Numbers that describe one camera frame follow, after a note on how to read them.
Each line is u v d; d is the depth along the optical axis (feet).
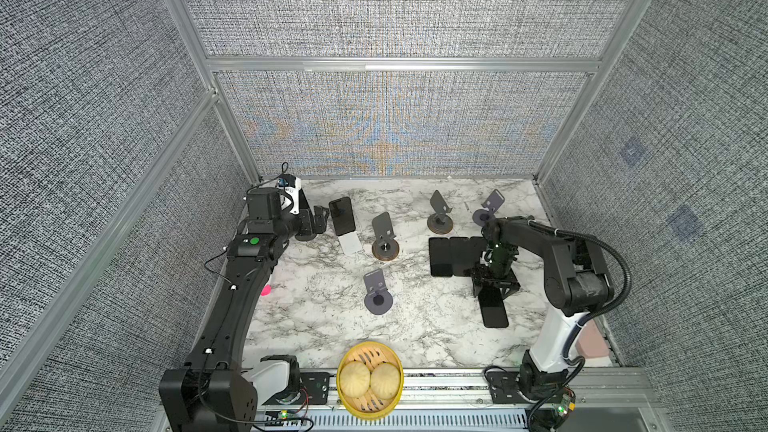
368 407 2.27
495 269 2.63
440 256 3.20
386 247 3.21
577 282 1.68
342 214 3.58
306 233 2.26
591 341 2.60
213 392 1.25
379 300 2.88
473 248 3.19
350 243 3.28
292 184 2.22
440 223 3.39
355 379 2.26
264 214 1.86
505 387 2.39
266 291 2.92
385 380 2.26
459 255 3.18
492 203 3.35
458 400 2.40
